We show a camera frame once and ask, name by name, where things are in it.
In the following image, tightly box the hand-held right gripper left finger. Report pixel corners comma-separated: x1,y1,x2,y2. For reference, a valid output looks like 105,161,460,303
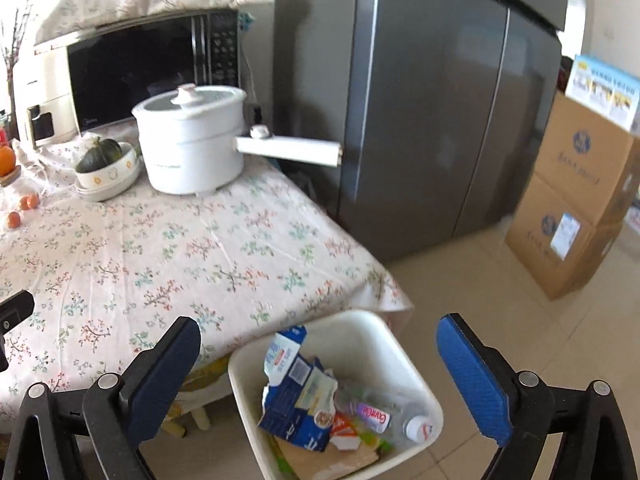
0,316,202,480

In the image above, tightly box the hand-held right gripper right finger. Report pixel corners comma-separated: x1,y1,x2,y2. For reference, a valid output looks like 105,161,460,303
436,313,638,480

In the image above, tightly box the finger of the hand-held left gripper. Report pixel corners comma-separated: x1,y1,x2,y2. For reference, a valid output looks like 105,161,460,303
0,290,36,373

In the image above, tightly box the clear bottle pink label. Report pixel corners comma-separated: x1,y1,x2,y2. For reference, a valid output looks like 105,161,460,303
335,385,432,443

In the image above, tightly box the white plastic bin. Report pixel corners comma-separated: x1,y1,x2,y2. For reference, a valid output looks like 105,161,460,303
228,310,445,480

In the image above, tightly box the blue carton with label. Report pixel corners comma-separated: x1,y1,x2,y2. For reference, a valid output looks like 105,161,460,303
257,355,333,453

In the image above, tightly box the orange white packet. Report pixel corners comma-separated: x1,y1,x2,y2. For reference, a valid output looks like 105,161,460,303
330,412,361,453

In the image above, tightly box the brown cardboard piece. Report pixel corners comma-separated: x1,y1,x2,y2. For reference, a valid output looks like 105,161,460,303
272,435,381,480

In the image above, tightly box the glass jar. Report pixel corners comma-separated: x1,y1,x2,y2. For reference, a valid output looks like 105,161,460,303
0,165,43,221

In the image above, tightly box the brown cardboard box white label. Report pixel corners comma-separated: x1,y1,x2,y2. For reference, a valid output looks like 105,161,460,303
505,172,626,301

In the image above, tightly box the floral tablecloth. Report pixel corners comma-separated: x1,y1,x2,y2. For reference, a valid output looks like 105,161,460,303
0,125,413,426

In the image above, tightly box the white dish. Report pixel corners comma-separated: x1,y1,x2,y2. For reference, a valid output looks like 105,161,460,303
75,160,142,202

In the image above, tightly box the white flower-print bowl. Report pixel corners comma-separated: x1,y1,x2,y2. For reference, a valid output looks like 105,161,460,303
75,141,138,188

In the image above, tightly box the dark green pumpkin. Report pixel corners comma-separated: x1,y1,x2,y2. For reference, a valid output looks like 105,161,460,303
76,136,124,173

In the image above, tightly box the white electric pot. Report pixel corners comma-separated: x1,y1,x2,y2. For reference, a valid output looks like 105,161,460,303
131,85,344,196

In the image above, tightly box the white kitchen appliance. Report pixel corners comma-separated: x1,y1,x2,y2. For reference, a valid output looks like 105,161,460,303
11,47,81,150

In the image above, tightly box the vase with dry twigs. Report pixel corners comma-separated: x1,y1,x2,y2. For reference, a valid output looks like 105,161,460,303
0,5,33,116

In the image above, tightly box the black microwave oven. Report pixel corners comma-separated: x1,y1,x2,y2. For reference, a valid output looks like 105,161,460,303
34,9,243,136

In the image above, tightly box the grey refrigerator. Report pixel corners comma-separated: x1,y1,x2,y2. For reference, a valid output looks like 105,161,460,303
272,0,571,263

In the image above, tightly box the blue white printed box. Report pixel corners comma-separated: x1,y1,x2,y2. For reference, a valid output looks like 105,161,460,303
565,54,640,136

